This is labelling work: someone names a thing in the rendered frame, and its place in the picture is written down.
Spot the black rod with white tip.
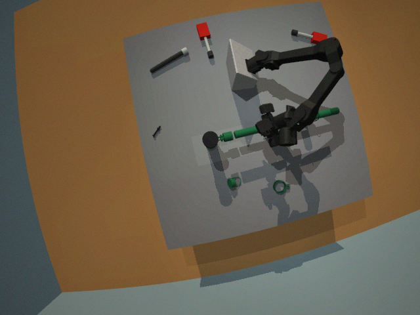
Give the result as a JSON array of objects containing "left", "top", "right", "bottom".
[{"left": 150, "top": 47, "right": 188, "bottom": 73}]

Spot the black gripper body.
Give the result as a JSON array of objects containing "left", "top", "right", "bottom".
[{"left": 259, "top": 103, "right": 282, "bottom": 147}]

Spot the black cylindrical post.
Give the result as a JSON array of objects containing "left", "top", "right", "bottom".
[{"left": 202, "top": 131, "right": 219, "bottom": 149}]

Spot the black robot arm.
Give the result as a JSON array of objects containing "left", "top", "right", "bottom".
[{"left": 245, "top": 37, "right": 345, "bottom": 146}]

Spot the dark green band with end cup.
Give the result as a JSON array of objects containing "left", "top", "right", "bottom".
[{"left": 219, "top": 131, "right": 234, "bottom": 142}]

